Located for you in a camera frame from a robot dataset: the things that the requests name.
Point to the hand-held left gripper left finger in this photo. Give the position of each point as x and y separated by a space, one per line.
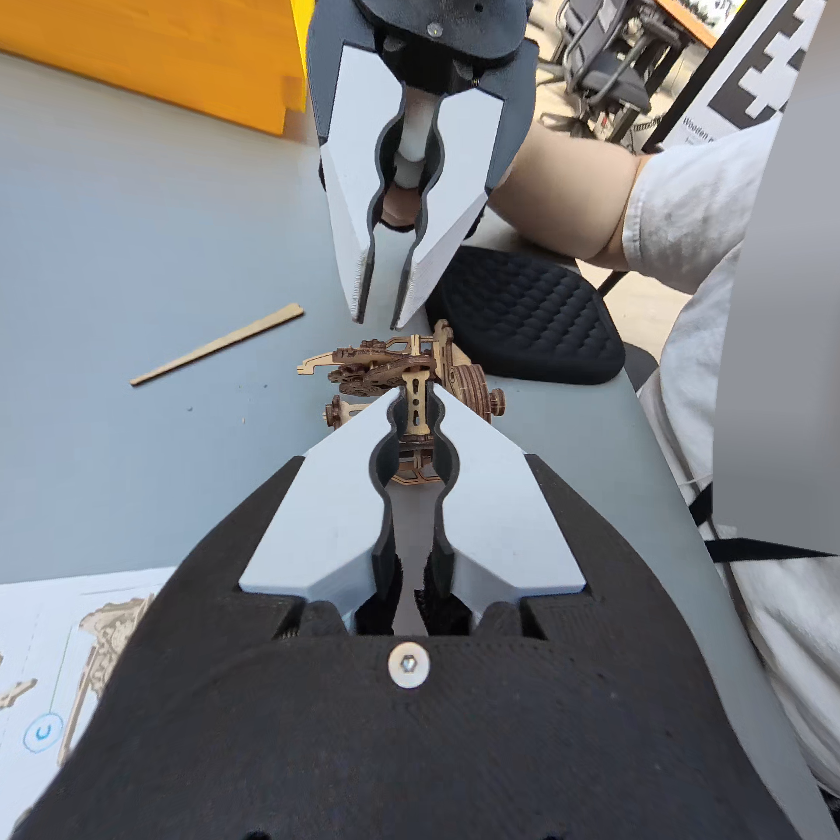
315 525

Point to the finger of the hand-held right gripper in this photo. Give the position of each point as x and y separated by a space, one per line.
351 151
463 157

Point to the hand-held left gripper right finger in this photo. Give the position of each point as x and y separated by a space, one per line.
505 525

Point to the wooden gear model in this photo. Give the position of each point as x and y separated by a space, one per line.
394 374

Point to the person's right forearm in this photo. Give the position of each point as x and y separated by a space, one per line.
564 190

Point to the person's right hand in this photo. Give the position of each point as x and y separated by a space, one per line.
401 207

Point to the black office chair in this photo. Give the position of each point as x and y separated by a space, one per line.
610 75

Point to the black padded wrist rest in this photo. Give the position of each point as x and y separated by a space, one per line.
525 315

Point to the thin wooden stick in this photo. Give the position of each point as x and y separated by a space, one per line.
216 344

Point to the person's white shirt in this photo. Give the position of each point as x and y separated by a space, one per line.
682 216

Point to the yellow plastic bin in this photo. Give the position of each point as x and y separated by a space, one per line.
131 52

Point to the printed instruction booklet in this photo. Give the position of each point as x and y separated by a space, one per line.
39 630

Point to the black white marker board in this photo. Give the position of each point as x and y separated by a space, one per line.
768 59

